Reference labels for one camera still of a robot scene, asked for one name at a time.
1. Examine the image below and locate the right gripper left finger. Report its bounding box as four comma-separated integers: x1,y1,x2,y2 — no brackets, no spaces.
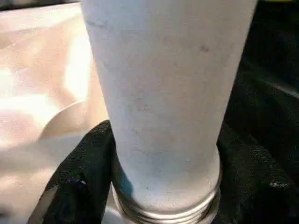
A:
27,120,118,224

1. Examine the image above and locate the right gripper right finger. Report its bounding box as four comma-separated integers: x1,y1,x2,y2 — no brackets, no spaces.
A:
216,123,299,224

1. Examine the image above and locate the white plastic table top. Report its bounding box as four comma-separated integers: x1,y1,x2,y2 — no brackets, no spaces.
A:
0,2,131,224

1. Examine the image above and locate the white plastic table leg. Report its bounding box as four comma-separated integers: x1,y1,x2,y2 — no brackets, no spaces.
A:
80,0,259,224

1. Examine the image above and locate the black mat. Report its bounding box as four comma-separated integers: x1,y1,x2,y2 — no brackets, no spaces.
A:
216,0,299,224

